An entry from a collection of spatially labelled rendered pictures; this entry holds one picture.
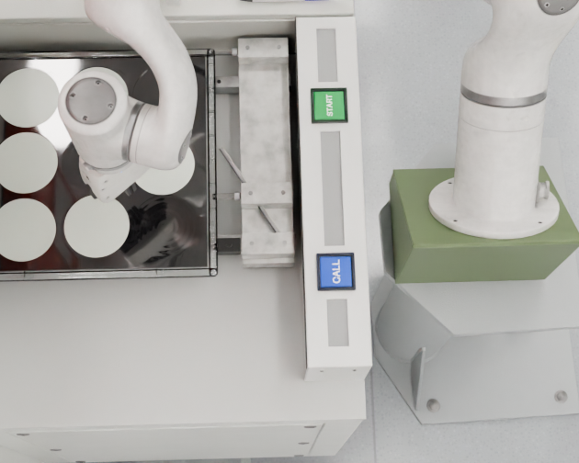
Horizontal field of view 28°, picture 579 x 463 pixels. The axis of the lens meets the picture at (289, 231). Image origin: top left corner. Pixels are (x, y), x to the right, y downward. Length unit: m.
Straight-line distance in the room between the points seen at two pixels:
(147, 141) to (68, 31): 0.50
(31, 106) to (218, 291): 0.41
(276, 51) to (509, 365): 1.11
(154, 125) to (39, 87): 0.49
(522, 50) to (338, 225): 0.39
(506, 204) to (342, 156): 0.26
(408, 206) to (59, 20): 0.61
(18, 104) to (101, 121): 0.49
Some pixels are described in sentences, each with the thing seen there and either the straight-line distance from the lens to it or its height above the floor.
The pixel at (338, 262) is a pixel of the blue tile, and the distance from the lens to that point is 1.69.
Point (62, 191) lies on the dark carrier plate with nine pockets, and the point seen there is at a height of 0.90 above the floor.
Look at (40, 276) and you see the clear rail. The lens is 1.78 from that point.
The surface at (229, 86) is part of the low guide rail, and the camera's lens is 1.90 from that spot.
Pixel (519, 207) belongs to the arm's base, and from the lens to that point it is 1.67.
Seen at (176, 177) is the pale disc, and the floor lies 0.90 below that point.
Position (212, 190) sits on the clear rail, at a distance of 1.78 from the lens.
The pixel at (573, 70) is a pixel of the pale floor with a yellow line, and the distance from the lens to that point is 2.94.
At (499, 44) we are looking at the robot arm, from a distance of 1.54.
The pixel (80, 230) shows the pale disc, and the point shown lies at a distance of 1.79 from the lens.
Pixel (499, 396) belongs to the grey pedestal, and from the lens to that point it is 2.66.
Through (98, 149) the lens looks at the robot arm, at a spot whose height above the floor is 1.26.
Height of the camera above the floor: 2.60
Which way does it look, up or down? 75 degrees down
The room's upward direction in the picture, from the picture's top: 5 degrees clockwise
